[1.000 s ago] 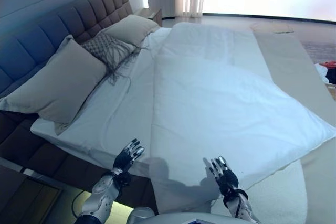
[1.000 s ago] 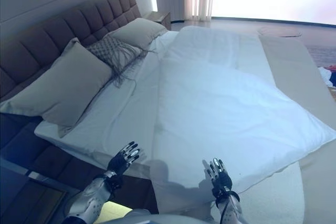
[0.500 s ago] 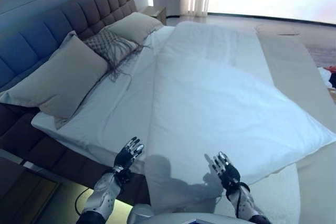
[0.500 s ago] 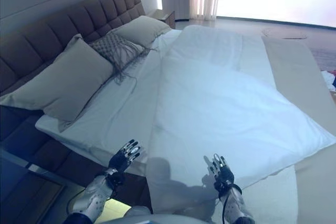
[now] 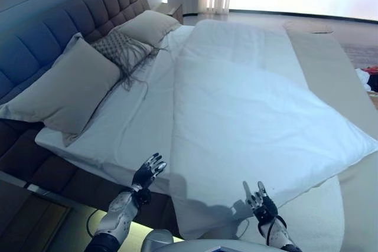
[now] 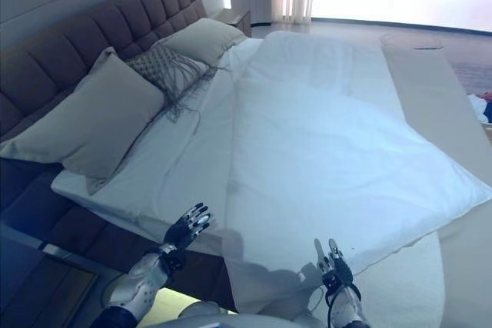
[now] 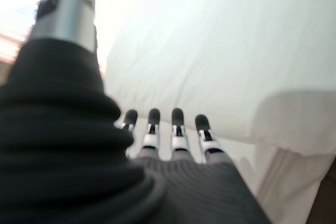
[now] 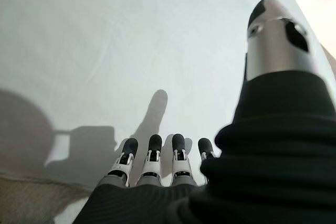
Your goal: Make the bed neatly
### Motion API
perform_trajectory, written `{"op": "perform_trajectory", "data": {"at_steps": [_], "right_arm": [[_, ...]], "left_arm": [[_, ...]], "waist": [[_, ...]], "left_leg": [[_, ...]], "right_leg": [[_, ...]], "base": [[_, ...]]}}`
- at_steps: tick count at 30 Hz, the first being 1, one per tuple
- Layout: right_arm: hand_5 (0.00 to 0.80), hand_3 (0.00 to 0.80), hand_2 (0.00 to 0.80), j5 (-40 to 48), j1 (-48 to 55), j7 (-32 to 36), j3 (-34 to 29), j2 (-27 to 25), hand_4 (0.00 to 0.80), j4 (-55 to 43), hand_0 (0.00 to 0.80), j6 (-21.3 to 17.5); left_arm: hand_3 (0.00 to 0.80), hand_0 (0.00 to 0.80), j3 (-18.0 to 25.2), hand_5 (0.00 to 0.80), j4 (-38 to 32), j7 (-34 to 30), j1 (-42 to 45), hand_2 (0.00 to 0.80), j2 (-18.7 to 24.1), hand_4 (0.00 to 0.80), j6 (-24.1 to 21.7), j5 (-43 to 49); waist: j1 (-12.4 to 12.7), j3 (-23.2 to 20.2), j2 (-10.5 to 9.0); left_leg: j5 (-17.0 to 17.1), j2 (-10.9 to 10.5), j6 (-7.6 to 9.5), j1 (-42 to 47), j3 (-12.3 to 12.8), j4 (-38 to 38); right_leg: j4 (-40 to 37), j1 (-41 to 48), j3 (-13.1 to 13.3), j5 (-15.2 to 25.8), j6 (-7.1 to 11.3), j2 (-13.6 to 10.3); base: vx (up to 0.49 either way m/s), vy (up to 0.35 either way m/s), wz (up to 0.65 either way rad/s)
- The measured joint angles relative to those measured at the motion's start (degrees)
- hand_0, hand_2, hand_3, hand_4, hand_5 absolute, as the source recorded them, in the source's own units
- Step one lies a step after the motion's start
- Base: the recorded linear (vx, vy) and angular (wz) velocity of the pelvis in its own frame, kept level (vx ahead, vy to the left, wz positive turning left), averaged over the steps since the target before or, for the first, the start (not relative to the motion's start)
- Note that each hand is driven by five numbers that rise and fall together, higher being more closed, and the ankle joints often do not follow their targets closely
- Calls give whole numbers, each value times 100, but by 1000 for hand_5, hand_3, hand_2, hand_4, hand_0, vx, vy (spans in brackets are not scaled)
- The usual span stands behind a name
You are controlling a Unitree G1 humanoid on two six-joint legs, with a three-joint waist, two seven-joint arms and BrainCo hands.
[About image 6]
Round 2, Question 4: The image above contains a pile of clothes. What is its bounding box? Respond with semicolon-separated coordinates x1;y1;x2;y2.
467;91;492;124

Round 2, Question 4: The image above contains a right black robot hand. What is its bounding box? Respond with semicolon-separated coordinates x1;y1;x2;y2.
314;237;354;292

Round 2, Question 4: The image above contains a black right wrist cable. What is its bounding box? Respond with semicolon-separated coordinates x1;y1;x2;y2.
324;287;364;328

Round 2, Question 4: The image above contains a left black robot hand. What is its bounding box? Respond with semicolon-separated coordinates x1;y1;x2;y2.
164;201;212;255

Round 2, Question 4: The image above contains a white duvet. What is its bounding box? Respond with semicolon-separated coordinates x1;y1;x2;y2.
224;30;492;313

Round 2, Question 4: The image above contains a large beige pillow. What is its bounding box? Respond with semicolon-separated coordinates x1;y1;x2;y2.
0;46;167;191

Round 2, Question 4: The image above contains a brown tufted headboard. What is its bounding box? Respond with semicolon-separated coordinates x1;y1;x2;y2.
0;0;209;141

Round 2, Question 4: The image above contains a dark glass nightstand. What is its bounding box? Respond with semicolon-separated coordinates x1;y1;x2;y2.
0;235;113;328

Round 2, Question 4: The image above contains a beige bed runner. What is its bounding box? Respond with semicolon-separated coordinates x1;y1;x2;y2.
378;34;492;328

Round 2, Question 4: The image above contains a silver robot torso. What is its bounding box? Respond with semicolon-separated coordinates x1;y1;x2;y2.
153;303;309;328

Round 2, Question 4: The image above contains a wooden nightstand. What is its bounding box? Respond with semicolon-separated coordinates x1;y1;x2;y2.
218;8;253;38

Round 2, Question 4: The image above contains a grey woven fringed cushion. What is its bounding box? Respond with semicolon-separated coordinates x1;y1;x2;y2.
125;44;234;130

